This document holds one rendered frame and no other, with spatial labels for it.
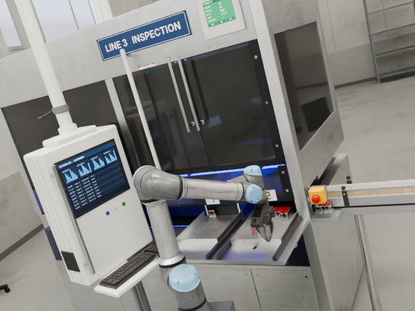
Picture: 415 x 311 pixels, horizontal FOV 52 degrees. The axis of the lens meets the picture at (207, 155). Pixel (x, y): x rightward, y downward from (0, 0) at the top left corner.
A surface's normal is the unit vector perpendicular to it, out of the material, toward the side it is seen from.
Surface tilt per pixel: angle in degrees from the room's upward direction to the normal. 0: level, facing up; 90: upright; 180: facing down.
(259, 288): 90
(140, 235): 90
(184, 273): 7
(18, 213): 90
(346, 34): 90
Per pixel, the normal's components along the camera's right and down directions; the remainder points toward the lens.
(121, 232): 0.77, -0.05
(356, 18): -0.26, 0.30
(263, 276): -0.45, 0.33
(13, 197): 0.93, -0.18
